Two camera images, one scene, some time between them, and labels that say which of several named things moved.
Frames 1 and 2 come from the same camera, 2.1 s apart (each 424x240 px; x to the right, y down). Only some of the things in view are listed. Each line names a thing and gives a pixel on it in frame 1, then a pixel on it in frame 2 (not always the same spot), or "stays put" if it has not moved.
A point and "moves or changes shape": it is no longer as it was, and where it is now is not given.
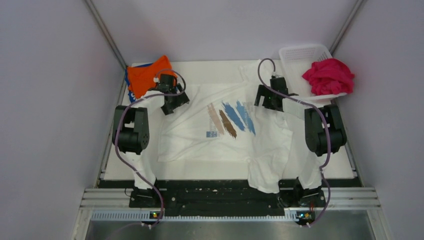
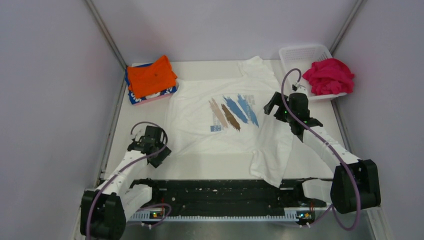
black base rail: (226, 197) stays put
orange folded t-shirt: (142, 77) stays put
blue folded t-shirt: (131, 95) stays put
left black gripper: (180, 99) → (157, 161)
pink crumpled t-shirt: (329, 77) stays put
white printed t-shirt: (223, 121) moves or changes shape
